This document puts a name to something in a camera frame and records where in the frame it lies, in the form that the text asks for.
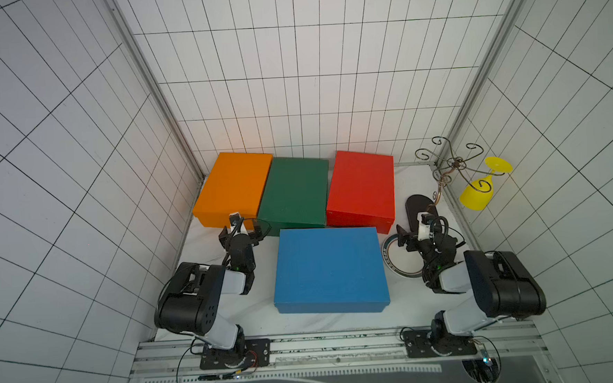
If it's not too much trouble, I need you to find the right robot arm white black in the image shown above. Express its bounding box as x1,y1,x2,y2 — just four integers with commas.
393,217,547,359

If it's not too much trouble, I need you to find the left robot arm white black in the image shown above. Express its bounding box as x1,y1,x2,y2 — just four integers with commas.
154,214,270,373

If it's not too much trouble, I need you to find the blue shoebox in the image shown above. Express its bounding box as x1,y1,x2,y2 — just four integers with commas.
274,227,391,314

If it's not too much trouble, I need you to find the green shoebox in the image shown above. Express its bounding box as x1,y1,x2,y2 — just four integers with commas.
258,158,329,237

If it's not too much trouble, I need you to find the metal wire cup stand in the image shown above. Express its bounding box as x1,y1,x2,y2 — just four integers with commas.
405,136,488,222

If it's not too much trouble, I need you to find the red shoebox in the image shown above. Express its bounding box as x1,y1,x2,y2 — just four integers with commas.
326,151,396,234

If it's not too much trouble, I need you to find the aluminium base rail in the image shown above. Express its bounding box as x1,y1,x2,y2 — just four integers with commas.
130,321,547,380

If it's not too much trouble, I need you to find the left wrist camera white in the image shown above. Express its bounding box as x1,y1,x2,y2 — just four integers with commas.
229,212,245,231

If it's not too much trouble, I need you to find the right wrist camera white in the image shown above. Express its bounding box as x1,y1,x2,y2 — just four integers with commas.
417,212,434,240

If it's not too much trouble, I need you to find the yellow plastic wine glass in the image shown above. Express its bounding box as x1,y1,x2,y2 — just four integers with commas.
459,157,513,211

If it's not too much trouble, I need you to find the white plate striped rim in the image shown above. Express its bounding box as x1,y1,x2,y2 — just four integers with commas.
381,234,434,280

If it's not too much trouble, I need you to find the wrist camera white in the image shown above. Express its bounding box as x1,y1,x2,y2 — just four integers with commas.
229,212,245,231
417,212,434,240

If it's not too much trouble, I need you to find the orange shoebox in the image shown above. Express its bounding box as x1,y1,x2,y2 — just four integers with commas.
192,152,273,229

